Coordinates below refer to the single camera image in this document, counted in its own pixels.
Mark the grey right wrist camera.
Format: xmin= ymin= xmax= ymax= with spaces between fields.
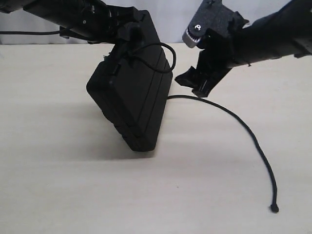
xmin=182 ymin=0 xmax=234 ymax=48

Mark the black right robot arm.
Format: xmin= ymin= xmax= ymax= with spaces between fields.
xmin=175 ymin=0 xmax=312 ymax=98

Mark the white backdrop curtain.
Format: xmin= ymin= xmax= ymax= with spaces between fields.
xmin=0 ymin=0 xmax=287 ymax=45

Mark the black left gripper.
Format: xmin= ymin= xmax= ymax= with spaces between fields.
xmin=81 ymin=0 xmax=148 ymax=41

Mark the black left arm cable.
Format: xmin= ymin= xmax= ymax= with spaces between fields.
xmin=0 ymin=26 xmax=61 ymax=36

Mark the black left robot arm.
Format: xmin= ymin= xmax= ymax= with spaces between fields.
xmin=0 ymin=0 xmax=147 ymax=43

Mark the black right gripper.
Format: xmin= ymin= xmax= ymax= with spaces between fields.
xmin=175 ymin=12 xmax=249 ymax=98

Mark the black cord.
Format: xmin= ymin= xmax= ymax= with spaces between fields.
xmin=103 ymin=43 xmax=280 ymax=212

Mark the black plastic carrying case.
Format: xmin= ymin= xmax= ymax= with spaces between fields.
xmin=86 ymin=12 xmax=173 ymax=152

